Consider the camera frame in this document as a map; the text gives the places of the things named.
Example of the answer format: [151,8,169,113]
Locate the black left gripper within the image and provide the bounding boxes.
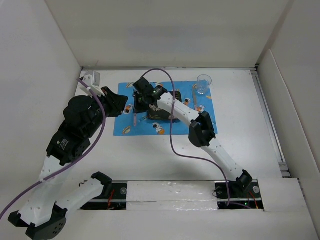
[84,86,129,138]

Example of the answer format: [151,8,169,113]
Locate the pink handled knife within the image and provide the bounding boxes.
[133,113,137,127]

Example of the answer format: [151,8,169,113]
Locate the black floral square plate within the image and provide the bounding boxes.
[147,91,182,121]

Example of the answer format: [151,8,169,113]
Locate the blue space print cloth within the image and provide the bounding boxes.
[113,79,217,140]

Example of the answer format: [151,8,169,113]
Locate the pink handled fork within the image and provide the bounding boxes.
[192,83,203,113]

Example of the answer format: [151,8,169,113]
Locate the clear plastic cup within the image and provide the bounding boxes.
[196,74,212,95]

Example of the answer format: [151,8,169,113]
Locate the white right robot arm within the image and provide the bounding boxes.
[133,77,253,198]

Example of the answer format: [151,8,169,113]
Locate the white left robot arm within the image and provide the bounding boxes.
[8,87,128,240]

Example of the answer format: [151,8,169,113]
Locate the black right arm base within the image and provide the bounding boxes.
[212,180,264,210]

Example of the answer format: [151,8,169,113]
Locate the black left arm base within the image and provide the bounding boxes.
[80,181,128,211]

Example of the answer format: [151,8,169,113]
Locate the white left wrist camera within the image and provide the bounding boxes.
[79,71,104,96]

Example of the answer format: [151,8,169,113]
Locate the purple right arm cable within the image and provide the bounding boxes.
[133,67,251,208]

